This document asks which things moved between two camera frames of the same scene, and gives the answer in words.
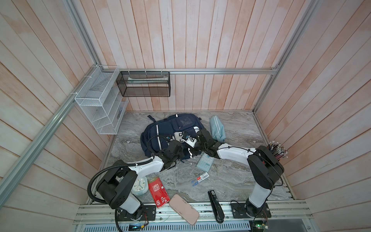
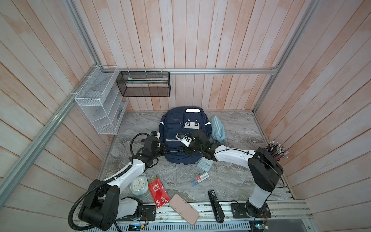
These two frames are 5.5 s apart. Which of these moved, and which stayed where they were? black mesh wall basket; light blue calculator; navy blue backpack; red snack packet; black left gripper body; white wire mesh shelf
Moved: navy blue backpack; black left gripper body
Stayed: black mesh wall basket; white wire mesh shelf; red snack packet; light blue calculator
